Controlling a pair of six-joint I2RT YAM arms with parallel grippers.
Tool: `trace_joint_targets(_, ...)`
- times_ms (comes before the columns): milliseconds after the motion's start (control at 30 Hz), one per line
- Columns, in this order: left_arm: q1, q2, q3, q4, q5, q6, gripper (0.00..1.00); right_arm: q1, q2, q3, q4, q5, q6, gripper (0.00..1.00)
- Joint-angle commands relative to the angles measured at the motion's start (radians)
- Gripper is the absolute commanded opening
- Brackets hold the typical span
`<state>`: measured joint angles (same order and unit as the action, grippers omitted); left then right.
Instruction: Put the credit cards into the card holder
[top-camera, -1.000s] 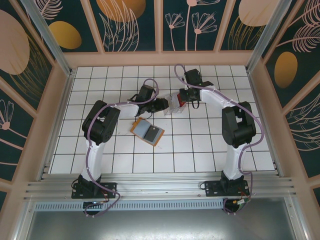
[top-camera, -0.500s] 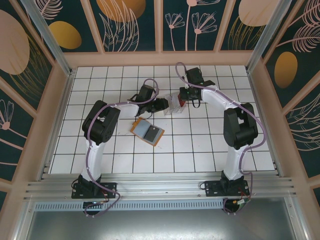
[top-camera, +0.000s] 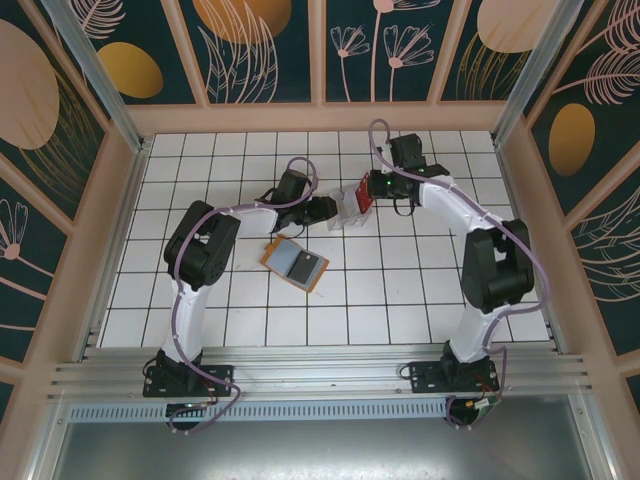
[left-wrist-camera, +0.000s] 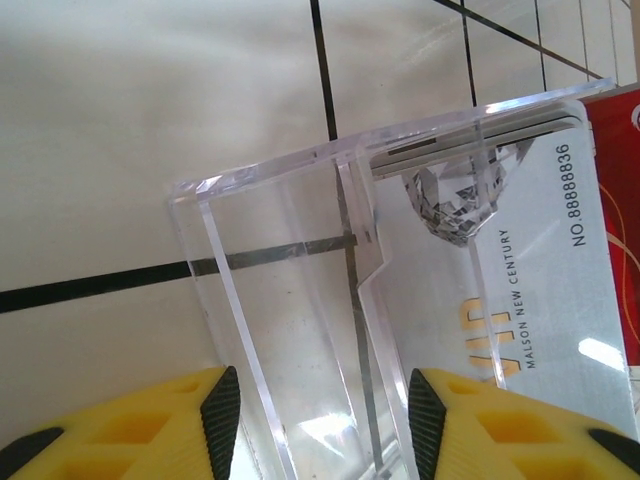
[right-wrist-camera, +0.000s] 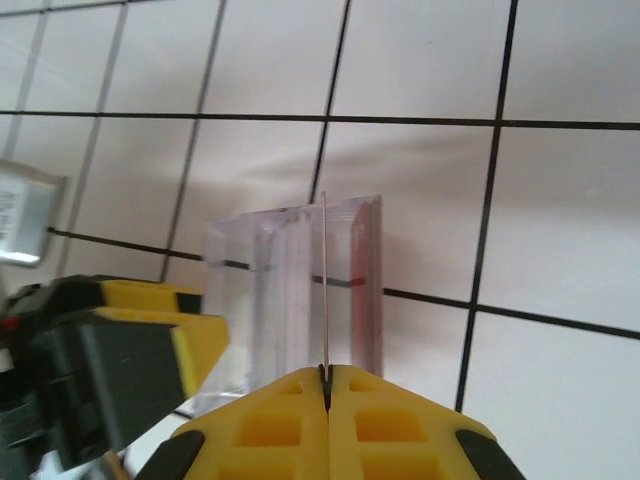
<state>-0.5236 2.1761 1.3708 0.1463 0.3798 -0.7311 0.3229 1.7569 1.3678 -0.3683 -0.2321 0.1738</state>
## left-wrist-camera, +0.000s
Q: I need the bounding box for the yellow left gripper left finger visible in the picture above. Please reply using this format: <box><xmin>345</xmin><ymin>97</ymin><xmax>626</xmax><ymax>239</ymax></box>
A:
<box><xmin>0</xmin><ymin>365</ymin><xmax>242</xmax><ymax>480</ymax></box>

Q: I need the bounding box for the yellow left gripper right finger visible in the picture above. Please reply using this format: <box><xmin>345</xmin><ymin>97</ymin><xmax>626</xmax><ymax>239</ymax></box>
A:
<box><xmin>407</xmin><ymin>367</ymin><xmax>640</xmax><ymax>480</ymax></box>

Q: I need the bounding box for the silver VIP card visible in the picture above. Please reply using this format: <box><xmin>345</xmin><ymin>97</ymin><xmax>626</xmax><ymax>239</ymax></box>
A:
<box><xmin>372</xmin><ymin>99</ymin><xmax>632</xmax><ymax>392</ymax></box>

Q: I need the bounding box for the clear acrylic card box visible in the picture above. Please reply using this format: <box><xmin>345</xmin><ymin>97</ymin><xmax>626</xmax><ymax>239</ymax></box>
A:
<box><xmin>164</xmin><ymin>77</ymin><xmax>640</xmax><ymax>480</ymax></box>

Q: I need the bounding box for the red VIP card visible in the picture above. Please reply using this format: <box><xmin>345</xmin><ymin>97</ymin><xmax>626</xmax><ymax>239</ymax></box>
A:
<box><xmin>582</xmin><ymin>84</ymin><xmax>640</xmax><ymax>384</ymax></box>

